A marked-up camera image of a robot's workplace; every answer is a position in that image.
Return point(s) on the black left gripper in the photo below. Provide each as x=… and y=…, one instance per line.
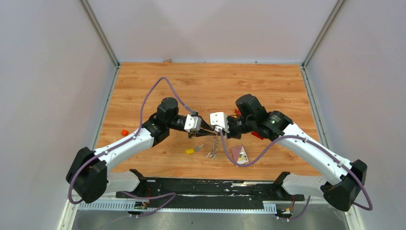
x=202, y=132

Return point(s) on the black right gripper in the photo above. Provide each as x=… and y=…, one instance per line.
x=230, y=134

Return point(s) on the key with yellow tag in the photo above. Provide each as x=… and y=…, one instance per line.
x=193, y=150

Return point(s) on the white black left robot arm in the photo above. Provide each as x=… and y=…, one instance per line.
x=90, y=174

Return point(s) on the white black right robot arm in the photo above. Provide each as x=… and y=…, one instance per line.
x=341, y=182

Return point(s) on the playing card box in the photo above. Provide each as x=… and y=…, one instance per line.
x=239, y=154

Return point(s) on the toy brick car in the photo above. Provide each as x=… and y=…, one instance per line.
x=236, y=114

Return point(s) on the red white toy brick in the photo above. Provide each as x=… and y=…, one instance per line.
x=257, y=135

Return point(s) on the small orange brick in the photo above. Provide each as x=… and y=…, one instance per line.
x=124, y=133

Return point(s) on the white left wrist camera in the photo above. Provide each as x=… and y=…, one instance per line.
x=192, y=122

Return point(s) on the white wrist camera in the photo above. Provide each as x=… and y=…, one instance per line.
x=219, y=121
x=192, y=122

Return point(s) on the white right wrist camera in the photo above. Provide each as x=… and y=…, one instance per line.
x=219, y=121

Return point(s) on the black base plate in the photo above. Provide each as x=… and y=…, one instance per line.
x=206, y=193

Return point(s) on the slotted white cable duct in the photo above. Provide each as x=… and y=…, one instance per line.
x=133, y=206

